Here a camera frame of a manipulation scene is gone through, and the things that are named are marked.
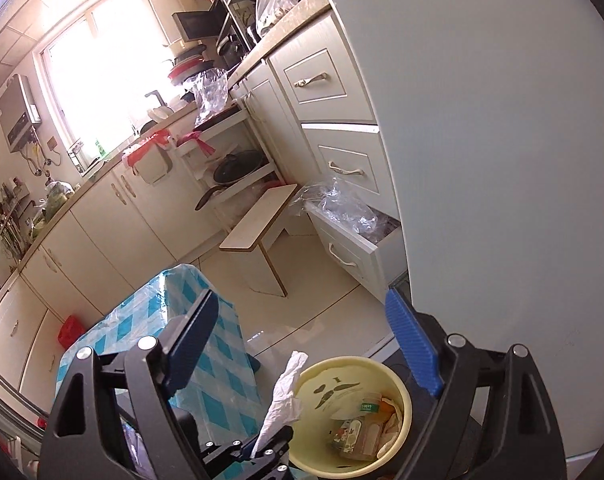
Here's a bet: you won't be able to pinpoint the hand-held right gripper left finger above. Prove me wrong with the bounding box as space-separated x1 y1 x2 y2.
39 289 220 480

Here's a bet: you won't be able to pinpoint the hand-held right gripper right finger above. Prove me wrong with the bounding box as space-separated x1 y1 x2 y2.
384 287 567 480

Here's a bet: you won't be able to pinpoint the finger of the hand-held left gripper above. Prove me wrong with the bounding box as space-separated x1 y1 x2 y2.
202 452 290 480
239 424 293 461

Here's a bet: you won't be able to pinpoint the yellow trash bin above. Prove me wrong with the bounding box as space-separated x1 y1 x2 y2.
286 356 413 479

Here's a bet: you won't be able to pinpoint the white paper towel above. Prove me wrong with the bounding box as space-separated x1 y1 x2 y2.
251 351 311 461

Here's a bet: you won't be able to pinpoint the clear plastic bottle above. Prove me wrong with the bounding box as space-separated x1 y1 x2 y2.
332 396 389 431

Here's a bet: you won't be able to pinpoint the milk carton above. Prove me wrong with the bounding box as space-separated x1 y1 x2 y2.
331 417 379 461

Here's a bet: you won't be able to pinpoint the white tissue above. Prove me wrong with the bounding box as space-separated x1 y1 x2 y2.
377 412 407 455

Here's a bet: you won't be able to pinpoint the red trash bag bin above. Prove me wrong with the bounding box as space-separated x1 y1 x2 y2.
58 315 87 349

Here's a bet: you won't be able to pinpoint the table with blue checkered cloth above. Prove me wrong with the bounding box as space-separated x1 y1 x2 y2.
56 262 263 480

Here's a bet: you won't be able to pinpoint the white sink cabinet doors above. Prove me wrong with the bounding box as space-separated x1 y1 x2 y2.
22 160 233 322

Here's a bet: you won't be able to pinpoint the white wooden stool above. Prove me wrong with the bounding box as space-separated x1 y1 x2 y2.
219 183 299 297

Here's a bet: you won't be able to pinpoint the plastic bags in drawer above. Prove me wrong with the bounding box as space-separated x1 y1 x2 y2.
291 179 390 241

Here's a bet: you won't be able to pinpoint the white cabinet with two drawers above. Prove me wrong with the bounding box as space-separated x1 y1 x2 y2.
0 270 84 402

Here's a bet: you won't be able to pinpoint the white hanging bin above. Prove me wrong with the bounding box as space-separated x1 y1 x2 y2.
132 146 175 187

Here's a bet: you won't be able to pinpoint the black frying pan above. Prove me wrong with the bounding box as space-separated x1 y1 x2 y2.
213 150 265 186

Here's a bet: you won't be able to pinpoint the bag of green vegetables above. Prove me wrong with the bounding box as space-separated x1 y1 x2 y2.
32 180 76 233

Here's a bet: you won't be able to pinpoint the red plastic bag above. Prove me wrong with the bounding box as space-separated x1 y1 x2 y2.
122 130 179 167

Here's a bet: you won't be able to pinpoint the white corner rack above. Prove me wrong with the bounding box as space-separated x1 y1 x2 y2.
176 100 283 213

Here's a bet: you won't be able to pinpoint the white refrigerator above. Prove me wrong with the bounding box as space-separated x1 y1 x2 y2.
332 0 604 462

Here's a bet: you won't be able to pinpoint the clear plastic bag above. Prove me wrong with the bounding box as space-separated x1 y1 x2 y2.
189 67 231 129

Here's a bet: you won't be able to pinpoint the white three drawer unit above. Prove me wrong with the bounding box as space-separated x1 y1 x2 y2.
267 10 403 302

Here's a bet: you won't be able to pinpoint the stack of pots and bowls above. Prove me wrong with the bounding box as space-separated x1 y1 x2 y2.
166 40 217 87

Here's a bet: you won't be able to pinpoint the grey water heater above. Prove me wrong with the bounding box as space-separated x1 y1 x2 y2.
0 74 43 154

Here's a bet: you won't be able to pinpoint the window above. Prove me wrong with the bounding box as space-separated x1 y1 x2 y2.
39 0 193 147

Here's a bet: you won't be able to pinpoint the black pot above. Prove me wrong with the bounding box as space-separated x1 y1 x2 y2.
219 37 245 67

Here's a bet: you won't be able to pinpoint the black microwave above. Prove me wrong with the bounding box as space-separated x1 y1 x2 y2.
172 10 223 42

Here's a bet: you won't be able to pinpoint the white counter shelf rack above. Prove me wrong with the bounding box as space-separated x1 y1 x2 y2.
214 0 313 61

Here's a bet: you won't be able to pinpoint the wall utensil rack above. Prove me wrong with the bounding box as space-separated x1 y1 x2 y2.
0 175 35 261

